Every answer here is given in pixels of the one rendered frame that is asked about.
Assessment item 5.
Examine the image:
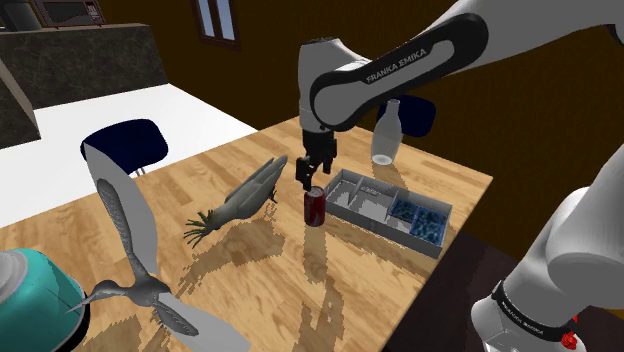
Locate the dark stone kitchen counter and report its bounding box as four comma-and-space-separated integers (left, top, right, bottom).
0, 22, 170, 150

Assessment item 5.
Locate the dark blue chair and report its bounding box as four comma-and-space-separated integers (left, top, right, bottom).
79, 118, 170, 177
375, 93, 438, 139

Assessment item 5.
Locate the grey cockatoo figure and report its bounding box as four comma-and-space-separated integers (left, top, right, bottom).
183, 154, 290, 250

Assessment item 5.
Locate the brown framed window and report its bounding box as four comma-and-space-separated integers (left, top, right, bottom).
190, 0, 243, 52

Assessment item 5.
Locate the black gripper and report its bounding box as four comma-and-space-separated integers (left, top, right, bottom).
295, 128, 339, 192

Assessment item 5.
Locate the wooden table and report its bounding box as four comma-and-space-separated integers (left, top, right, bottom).
0, 115, 494, 352

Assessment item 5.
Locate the microwave oven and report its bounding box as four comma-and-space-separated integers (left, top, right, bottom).
30, 0, 107, 29

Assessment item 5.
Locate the red soda can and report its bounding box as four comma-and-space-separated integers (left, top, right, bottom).
303, 186, 327, 228

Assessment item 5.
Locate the teal round pot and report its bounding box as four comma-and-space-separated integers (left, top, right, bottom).
0, 247, 92, 352

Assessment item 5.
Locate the clear glass bottle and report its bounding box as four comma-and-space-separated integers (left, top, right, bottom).
370, 98, 405, 167

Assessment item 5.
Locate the grey divided organizer tray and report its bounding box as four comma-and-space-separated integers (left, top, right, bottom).
323, 168, 454, 260

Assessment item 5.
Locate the grey hummingbird figure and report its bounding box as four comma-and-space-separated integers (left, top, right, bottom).
65, 178, 201, 338

